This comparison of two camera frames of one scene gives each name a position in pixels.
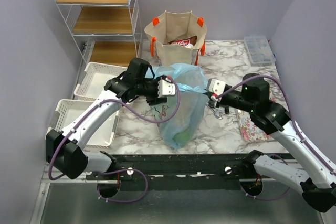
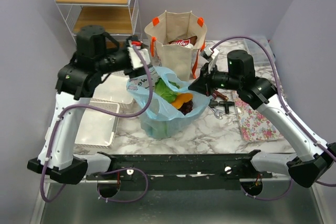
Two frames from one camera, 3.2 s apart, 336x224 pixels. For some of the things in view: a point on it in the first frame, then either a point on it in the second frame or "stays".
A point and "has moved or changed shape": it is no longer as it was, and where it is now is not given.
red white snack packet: (188, 42) stays
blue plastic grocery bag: (178, 121) has moved or changed shape
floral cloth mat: (250, 131) stays
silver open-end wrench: (217, 113) stays
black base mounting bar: (178, 172) stays
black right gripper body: (234, 98) → (223, 80)
